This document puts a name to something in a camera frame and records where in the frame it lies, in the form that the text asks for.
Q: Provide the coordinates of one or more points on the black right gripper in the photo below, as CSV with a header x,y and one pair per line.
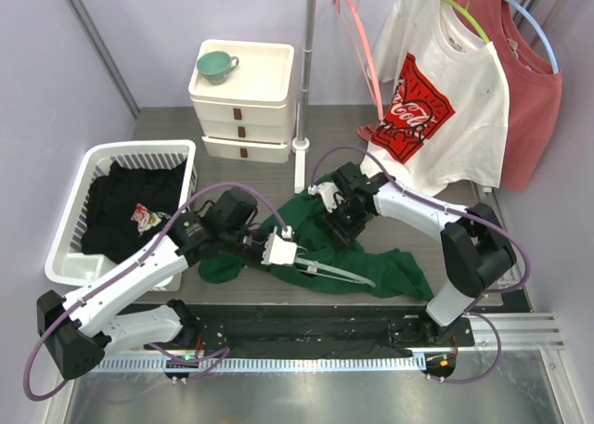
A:
x,y
346,234

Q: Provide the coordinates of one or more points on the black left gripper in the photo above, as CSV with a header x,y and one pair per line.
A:
x,y
256,261

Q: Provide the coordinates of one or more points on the mint green hanger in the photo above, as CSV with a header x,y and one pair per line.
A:
x,y
314,268

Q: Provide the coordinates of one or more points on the green t-shirt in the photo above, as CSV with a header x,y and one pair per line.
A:
x,y
394,273

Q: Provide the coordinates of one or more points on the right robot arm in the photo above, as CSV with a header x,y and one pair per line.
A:
x,y
476,252

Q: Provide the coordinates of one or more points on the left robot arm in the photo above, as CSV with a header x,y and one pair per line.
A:
x,y
80,328

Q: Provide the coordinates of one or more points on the white graphic t-shirt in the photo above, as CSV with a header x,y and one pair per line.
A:
x,y
448,116

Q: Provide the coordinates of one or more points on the black t-shirt in basket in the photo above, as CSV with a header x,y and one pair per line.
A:
x,y
128,207

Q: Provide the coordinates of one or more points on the pink hanger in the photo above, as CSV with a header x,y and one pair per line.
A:
x,y
348,12

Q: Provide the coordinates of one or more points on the red t-shirt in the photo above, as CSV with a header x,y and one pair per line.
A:
x,y
535,91

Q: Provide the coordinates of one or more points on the lime green hanger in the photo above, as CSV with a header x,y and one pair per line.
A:
x,y
468,17

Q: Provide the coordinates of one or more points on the blue hanger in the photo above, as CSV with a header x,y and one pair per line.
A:
x,y
540,34

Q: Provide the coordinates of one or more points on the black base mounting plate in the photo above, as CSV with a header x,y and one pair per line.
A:
x,y
319,331

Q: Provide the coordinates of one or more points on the white drawer unit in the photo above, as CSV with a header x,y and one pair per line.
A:
x,y
250,115

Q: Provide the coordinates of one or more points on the teal cup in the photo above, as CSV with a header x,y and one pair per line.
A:
x,y
216,65

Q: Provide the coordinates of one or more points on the metal clothes rack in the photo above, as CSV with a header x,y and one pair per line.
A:
x,y
300,143

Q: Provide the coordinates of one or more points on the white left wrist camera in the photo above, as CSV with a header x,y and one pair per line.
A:
x,y
278,250

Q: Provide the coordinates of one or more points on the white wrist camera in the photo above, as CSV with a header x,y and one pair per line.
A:
x,y
278,250
329,194

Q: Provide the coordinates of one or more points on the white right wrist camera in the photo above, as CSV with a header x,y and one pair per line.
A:
x,y
329,194

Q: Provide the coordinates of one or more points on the perforated white cable duct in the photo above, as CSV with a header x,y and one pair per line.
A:
x,y
156,363

